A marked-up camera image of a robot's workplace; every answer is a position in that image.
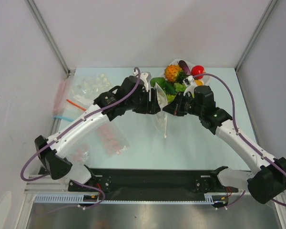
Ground white slotted cable duct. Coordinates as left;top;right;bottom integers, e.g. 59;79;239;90
34;194;226;205

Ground purple toy eggplant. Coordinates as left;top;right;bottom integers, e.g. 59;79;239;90
178;60;191;75

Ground yellow toy lemon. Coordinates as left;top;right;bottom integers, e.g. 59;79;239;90
194;80;204;86

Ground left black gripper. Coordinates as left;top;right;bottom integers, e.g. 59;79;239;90
126;88;160;115

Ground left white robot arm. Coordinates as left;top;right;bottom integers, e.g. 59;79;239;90
34;72;161;191

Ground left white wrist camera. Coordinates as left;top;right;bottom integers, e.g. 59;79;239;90
133;67;152;91

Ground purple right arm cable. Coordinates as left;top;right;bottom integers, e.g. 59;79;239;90
193;73;286;210

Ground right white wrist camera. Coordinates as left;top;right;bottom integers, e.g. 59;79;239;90
183;75;197;95

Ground red toy apple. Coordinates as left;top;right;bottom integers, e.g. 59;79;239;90
191;65;205;76

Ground right aluminium frame post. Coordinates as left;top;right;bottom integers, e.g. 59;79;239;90
235;0;280;74

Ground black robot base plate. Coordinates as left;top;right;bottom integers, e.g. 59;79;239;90
68;165;247;201

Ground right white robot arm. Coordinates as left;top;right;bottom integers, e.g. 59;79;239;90
163;86;286;204

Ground dark green toy cucumber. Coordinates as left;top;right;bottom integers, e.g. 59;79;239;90
164;81;177;95

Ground white perforated plastic basket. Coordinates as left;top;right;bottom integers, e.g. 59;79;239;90
146;58;212;114

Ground left aluminium frame post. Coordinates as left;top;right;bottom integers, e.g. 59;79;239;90
25;0;71;77

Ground clear bag red dots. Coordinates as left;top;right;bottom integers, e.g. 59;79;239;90
96;122;130;156

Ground clear white-dotted zip bag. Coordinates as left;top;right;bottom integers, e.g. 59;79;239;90
153;83;168;138

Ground green toy bell pepper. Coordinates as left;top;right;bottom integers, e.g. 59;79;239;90
150;77;165;89

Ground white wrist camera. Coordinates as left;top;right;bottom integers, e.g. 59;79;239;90
183;75;197;95
133;67;152;91

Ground clear bag pink dots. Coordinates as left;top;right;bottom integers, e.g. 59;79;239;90
68;144;89;165

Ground green toy grape bunch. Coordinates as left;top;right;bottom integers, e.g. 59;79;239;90
174;83;187;93

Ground aluminium frame post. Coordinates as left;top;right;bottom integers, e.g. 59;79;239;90
25;0;71;77
235;0;280;74

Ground orange toy pineapple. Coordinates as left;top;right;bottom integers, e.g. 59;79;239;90
164;65;184;83

